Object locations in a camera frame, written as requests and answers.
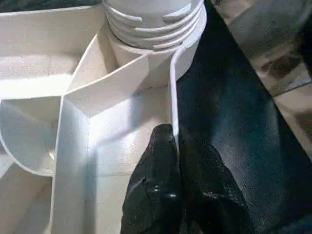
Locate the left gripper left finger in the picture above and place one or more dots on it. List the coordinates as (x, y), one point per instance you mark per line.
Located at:
(153, 185)

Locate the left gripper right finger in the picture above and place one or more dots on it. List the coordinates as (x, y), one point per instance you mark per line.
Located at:
(209, 190)

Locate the white plastic table top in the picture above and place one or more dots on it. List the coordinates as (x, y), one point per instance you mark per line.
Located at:
(97, 109)

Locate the white plastic table leg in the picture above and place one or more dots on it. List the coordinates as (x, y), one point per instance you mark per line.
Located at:
(151, 22)

